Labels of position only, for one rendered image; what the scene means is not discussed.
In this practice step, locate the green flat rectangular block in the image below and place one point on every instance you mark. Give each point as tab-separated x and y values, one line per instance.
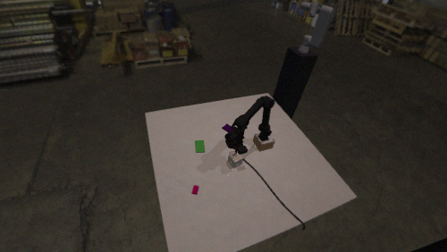
199	144

